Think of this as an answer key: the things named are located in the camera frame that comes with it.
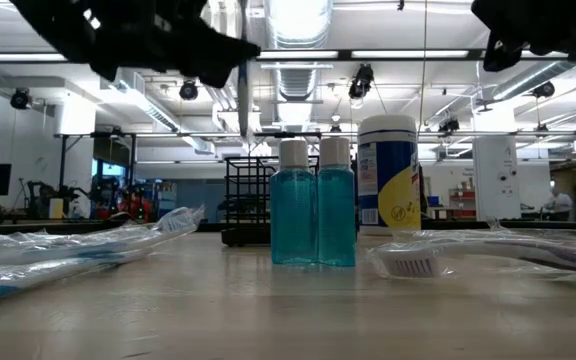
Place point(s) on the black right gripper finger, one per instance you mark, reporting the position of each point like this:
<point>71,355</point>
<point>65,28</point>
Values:
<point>498,55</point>

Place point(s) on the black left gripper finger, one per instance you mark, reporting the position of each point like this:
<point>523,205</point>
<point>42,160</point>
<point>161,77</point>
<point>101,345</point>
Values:
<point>218,55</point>

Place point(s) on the white blue toothbrush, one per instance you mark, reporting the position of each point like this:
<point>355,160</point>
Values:
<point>178,222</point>

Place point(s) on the green toothbrush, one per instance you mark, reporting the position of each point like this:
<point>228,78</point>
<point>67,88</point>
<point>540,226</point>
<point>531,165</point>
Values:
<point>43,237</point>
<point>498,227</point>

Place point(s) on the small teal mouthwash bottle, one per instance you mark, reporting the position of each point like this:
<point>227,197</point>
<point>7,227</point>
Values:
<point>293,220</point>
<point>336,220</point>

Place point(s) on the purple toothbrush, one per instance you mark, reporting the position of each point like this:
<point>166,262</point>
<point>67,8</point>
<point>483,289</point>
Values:
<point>413,265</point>

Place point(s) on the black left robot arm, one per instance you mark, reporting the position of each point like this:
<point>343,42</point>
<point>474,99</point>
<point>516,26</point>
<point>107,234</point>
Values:
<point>43,20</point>

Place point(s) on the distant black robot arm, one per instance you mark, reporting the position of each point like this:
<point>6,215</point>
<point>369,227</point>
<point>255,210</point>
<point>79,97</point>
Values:
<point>43,197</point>

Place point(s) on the white pillar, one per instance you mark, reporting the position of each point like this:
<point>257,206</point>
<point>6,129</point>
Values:
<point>496,180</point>

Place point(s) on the red shelf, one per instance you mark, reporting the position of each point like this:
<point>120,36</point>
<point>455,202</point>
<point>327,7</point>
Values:
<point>463,202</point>

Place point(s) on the person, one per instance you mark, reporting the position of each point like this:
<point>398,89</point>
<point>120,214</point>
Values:
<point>560,204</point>

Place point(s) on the blue yellow wipes canister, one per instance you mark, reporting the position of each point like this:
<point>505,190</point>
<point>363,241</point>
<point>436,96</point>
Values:
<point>388,175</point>

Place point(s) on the distant red black robot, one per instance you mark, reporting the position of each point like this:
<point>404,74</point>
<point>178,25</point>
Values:
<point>133,205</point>

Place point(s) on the slim silver ceiling duct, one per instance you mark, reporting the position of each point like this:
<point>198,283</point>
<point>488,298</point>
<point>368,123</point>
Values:
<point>528,80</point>

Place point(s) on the black ceiling camera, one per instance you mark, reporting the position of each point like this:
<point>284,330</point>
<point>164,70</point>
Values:
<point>544,90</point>
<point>20,98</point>
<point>361,80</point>
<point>188,90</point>
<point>448,125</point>

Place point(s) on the white rectangular ceiling duct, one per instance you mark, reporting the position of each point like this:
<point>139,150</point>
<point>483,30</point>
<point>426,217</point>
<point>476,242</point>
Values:
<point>133,100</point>

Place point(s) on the wide silver ceiling duct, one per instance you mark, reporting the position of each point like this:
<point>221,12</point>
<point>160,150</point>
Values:
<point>298,30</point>

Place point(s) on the black overhead frame beam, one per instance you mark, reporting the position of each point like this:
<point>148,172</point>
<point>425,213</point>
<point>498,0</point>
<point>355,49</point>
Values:
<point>344,54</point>

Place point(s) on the black metal station frame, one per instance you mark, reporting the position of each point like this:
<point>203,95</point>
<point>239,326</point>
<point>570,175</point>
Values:
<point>63,160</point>

